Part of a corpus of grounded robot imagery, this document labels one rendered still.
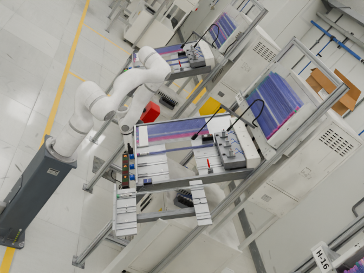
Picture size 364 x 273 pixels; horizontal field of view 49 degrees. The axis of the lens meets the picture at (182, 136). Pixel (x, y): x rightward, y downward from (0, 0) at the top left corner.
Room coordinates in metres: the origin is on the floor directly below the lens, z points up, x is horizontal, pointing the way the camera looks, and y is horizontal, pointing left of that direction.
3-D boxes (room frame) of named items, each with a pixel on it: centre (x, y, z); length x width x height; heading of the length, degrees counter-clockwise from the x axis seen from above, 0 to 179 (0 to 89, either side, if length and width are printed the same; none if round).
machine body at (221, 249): (2.62, -0.41, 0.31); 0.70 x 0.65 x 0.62; 26
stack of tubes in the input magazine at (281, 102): (2.51, -0.33, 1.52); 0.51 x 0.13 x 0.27; 26
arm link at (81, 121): (1.84, 0.48, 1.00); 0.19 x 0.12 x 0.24; 75
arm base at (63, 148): (1.83, 0.45, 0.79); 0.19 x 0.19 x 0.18
